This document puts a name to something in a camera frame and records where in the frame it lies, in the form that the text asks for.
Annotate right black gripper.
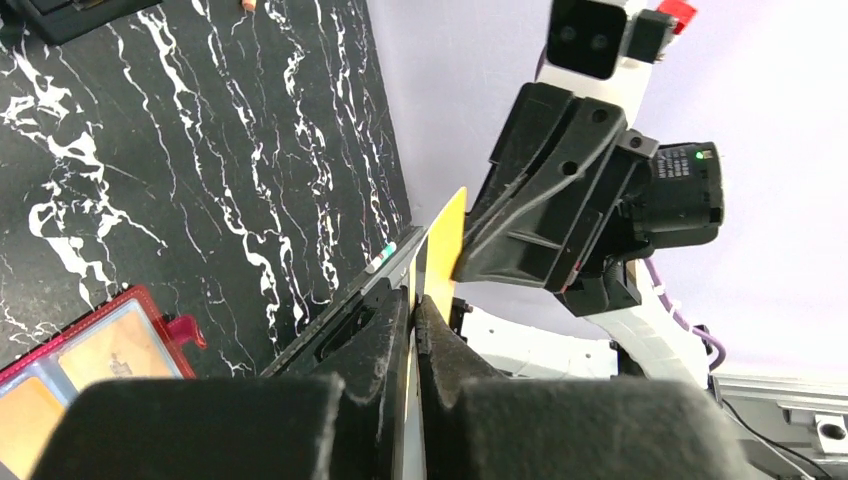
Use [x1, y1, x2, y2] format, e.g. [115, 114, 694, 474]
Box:
[453, 83, 724, 317]

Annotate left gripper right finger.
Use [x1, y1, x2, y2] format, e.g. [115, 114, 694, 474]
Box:
[414, 297, 748, 479]

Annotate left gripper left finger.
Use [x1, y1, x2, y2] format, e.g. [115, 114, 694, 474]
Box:
[33, 287, 410, 479]

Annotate gold credit card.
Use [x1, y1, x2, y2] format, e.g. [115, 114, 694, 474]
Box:
[1, 377, 65, 479]
[417, 187, 467, 323]
[57, 309, 179, 390]

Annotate red card holder wallet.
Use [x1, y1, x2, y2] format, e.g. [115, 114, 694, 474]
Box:
[1, 286, 207, 479]

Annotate black plastic card tray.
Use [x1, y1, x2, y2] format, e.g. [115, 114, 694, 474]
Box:
[1, 0, 161, 46]

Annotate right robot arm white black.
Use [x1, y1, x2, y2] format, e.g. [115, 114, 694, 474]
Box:
[453, 83, 724, 386]

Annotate green white marker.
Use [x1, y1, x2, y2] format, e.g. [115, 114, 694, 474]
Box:
[365, 242, 397, 274]

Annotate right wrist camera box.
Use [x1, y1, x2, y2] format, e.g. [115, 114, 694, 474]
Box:
[543, 1, 678, 80]

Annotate aluminium frame rail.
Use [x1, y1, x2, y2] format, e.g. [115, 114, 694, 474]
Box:
[714, 373, 847, 479]

